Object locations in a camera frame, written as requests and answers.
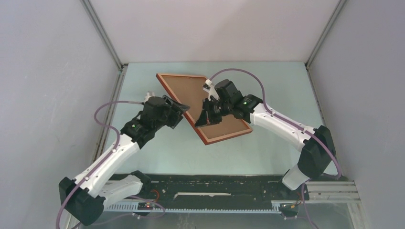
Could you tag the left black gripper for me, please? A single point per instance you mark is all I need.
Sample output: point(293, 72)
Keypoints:
point(175, 110)

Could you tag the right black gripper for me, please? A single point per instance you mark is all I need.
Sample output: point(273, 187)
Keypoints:
point(207, 117)

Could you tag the brown cardboard backing board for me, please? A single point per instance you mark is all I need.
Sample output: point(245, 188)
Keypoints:
point(186, 88)

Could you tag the wooden picture frame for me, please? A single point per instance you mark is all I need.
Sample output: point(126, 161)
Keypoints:
point(221, 136)

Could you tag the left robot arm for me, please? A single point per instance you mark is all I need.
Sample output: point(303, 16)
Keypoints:
point(87, 195)

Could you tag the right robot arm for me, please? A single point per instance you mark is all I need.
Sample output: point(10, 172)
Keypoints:
point(315, 145)

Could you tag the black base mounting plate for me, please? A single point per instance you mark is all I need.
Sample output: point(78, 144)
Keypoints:
point(216, 192)

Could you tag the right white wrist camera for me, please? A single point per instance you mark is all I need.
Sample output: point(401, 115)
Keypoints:
point(209, 87)

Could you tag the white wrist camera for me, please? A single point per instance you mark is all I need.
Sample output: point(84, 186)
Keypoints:
point(149, 95)
point(209, 87)

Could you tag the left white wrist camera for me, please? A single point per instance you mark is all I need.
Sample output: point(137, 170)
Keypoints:
point(149, 95)

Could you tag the left corner aluminium post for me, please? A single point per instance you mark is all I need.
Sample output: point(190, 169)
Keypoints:
point(94, 18)

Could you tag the corner aluminium post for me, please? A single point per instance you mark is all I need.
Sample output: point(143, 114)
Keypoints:
point(94, 18)
point(325, 32)

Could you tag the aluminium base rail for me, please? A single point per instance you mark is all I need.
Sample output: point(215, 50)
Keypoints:
point(323, 190)

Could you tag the right corner aluminium post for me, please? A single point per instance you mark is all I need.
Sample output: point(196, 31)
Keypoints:
point(325, 32)

